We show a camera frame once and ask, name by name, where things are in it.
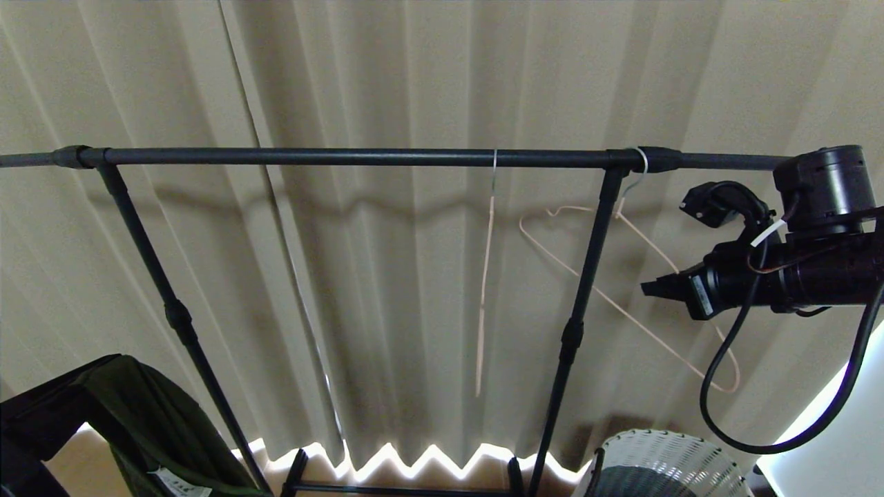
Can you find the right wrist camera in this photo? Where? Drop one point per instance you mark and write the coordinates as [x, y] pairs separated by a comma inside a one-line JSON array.
[[718, 203]]

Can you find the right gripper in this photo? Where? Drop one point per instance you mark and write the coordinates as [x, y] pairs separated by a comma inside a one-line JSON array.
[[746, 283]]

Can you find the white laundry basket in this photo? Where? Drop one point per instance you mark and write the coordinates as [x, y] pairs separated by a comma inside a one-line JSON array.
[[656, 462]]

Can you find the pink clothes hanger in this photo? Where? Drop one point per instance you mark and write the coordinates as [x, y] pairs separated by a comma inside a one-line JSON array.
[[621, 306], [487, 276]]

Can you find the black clothes rack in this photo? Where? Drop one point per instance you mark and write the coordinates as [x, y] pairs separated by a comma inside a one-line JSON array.
[[345, 157]]

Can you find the beige curtain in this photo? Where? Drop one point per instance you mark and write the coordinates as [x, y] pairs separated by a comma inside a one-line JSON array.
[[380, 310]]

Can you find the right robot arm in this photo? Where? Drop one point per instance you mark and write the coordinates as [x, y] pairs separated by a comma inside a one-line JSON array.
[[822, 186]]

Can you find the green printed shirt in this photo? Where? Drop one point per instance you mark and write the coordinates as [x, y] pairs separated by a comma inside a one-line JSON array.
[[159, 428]]

